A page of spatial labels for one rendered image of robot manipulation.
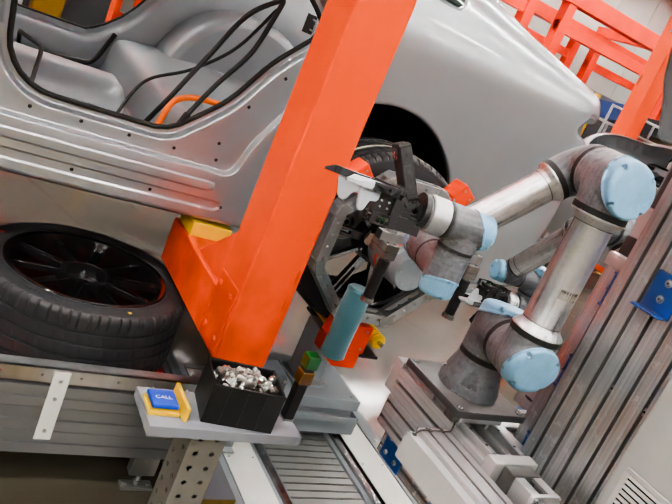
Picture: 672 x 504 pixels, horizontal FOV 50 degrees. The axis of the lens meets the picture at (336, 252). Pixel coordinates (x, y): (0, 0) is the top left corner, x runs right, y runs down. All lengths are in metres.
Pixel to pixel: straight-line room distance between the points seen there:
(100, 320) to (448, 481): 1.08
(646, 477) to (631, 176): 0.59
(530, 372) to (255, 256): 0.78
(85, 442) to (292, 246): 0.81
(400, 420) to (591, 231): 0.69
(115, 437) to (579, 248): 1.39
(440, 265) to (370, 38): 0.67
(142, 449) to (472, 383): 1.03
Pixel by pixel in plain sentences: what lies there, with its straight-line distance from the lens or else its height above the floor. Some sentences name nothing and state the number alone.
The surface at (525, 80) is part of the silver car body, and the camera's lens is 2.87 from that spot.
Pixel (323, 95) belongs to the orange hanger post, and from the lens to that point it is 1.86.
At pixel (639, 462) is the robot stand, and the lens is 1.63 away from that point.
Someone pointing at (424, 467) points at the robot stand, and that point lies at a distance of 1.65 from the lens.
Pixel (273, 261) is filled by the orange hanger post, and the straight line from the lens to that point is 1.97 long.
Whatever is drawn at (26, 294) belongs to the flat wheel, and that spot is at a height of 0.50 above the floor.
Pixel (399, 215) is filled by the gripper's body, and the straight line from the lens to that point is 1.40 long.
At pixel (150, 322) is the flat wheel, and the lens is 2.23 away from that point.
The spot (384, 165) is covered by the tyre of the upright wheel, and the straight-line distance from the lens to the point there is 2.47.
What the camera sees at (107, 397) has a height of 0.32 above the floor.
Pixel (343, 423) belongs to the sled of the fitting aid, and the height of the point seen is 0.14.
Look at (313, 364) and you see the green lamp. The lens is 1.99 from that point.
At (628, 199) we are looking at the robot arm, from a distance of 1.54.
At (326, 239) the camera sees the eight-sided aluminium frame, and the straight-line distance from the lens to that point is 2.37.
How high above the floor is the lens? 1.46
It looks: 16 degrees down
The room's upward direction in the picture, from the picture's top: 23 degrees clockwise
